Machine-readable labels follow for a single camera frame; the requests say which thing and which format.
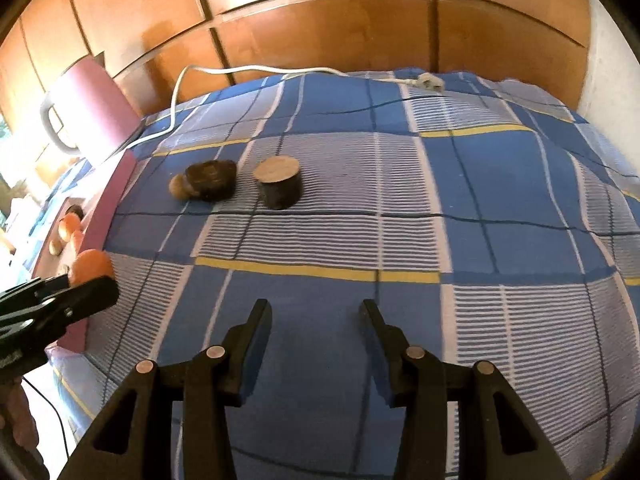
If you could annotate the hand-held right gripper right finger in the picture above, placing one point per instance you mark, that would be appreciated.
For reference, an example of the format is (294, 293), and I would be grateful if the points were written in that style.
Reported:
(375, 360)

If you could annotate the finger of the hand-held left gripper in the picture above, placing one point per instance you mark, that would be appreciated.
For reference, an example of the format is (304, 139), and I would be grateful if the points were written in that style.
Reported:
(92, 297)
(35, 290)

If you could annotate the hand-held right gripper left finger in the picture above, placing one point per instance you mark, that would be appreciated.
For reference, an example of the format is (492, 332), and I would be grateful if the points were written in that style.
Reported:
(257, 355)

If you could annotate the large orange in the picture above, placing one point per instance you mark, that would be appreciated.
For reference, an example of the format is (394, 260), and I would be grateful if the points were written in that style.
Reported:
(90, 265)

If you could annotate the small orange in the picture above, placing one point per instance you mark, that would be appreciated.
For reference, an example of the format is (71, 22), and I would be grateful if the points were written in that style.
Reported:
(70, 224)

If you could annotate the dark brown root piece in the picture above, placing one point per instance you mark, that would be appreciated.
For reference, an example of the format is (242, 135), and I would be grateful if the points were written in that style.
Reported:
(212, 181)
(75, 209)

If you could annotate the pink tray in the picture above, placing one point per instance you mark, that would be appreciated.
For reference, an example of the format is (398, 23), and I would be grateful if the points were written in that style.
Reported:
(115, 195)

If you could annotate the person's left hand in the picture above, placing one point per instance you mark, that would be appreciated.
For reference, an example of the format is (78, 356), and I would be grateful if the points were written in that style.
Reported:
(22, 420)

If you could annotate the small yellow potato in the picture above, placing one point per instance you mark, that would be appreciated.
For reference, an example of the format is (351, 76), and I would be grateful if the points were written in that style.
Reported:
(55, 247)
(179, 187)

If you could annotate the blue plaid blanket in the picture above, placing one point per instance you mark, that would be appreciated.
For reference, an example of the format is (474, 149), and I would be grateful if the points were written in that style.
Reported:
(450, 210)

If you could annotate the large cut root piece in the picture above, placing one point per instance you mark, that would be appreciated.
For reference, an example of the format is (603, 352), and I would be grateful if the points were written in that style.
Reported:
(277, 182)

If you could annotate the pink electric kettle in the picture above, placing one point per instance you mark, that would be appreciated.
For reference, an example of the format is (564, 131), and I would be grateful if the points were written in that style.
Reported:
(95, 105)

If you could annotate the wooden wardrobe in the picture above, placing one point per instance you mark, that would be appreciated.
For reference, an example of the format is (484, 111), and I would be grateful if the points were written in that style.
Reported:
(325, 25)

